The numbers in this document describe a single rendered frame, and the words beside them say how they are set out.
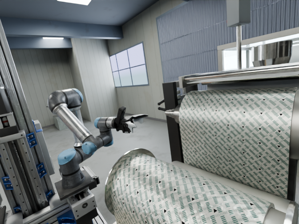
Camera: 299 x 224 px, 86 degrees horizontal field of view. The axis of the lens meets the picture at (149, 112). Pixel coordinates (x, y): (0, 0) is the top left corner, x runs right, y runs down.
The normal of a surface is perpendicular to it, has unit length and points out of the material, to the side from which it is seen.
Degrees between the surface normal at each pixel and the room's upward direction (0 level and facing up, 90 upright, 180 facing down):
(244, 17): 90
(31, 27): 90
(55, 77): 90
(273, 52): 90
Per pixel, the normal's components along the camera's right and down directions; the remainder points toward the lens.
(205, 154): -0.71, 0.28
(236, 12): -0.87, 0.22
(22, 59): 0.62, 0.08
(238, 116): -0.71, -0.15
